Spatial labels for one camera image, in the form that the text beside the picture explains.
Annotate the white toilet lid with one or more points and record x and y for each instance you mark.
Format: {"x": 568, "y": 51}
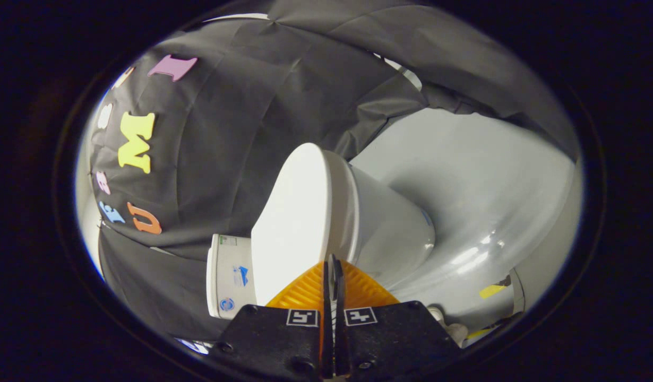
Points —
{"x": 294, "y": 223}

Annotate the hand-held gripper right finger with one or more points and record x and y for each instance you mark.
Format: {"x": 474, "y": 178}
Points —
{"x": 340, "y": 339}

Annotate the yellow tape strip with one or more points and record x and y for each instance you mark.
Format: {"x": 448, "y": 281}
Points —
{"x": 491, "y": 291}

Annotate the white toilet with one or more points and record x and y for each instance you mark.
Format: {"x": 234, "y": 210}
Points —
{"x": 390, "y": 228}

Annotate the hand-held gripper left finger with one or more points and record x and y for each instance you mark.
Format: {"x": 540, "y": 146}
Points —
{"x": 326, "y": 339}

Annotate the black backdrop cloth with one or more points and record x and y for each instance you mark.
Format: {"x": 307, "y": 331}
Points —
{"x": 225, "y": 132}

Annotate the white shoe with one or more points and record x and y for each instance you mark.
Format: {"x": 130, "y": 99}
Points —
{"x": 454, "y": 329}

